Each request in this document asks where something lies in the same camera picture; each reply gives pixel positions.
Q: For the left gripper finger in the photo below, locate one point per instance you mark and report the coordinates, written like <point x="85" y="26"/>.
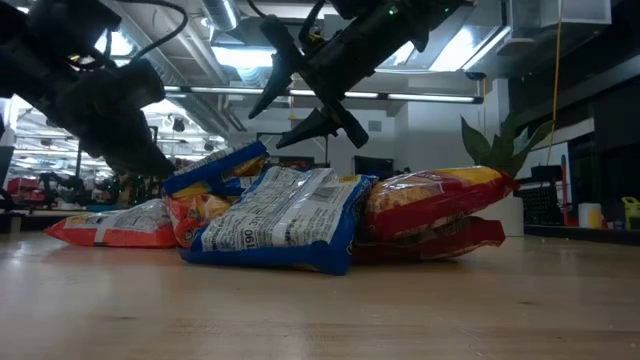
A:
<point x="145" y="160"/>

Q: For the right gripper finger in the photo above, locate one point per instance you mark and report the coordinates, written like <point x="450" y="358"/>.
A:
<point x="325" y="122"/>
<point x="282" y="60"/>

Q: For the blue Maruchan ramen pack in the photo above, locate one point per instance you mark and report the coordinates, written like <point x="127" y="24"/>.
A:
<point x="215" y="167"/>
<point x="280" y="220"/>

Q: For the orange Maruchan ramen pack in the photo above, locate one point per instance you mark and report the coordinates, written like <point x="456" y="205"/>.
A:
<point x="115" y="227"/>
<point x="195" y="215"/>

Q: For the red Maruchan ramen pack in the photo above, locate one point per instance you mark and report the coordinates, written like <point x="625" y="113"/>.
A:
<point x="450" y="245"/>
<point x="435" y="200"/>

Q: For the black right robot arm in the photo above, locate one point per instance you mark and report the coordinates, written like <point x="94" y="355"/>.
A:
<point x="430" y="15"/>

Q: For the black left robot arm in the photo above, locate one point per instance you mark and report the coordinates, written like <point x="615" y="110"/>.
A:
<point x="30" y="60"/>

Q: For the black monitor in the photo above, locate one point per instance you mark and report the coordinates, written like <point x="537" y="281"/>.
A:
<point x="373" y="166"/>

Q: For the long LED light bar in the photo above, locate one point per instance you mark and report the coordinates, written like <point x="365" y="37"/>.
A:
<point x="430" y="97"/>

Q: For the green snake plant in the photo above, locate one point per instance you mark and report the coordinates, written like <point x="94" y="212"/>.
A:
<point x="500" y="150"/>

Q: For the white plant pot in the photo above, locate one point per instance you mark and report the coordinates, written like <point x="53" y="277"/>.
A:
<point x="512" y="220"/>

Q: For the black crate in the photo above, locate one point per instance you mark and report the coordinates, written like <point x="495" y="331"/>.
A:
<point x="542" y="205"/>

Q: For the red pole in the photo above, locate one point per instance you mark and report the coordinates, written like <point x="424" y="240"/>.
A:
<point x="565" y="195"/>

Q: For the white and yellow roll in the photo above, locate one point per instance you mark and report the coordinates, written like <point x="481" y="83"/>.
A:
<point x="590" y="216"/>

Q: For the black shelving unit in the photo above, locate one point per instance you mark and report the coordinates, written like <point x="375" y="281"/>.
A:
<point x="605" y="175"/>

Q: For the green plastic object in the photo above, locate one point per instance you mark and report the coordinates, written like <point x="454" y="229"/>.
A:
<point x="631" y="212"/>

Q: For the grey wall box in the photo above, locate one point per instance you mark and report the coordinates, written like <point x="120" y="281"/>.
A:
<point x="375" y="125"/>

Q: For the silver ventilation duct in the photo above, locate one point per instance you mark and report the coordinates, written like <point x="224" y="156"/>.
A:
<point x="222" y="12"/>

